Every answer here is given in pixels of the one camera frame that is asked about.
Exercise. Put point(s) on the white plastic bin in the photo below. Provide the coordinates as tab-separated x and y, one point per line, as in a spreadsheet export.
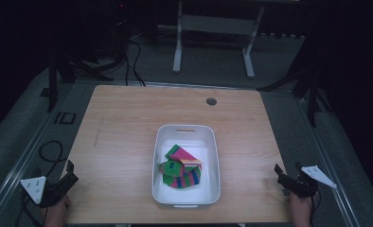
203	192

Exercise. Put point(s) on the white metal desk frame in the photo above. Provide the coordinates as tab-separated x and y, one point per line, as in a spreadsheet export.
217	24

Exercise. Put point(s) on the green pink blue striped sock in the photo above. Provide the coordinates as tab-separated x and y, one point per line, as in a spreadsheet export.
183	180

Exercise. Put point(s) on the person's right hand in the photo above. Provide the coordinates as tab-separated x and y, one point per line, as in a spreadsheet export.
300	210

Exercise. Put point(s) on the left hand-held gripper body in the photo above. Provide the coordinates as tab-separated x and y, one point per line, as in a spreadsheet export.
36	187

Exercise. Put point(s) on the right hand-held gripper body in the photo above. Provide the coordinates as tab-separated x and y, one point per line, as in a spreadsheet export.
304	184

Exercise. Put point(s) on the person's left hand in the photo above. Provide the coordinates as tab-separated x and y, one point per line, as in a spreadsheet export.
56	213

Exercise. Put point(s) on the black metal stand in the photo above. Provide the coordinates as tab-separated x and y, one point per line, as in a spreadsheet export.
53	82
312	94

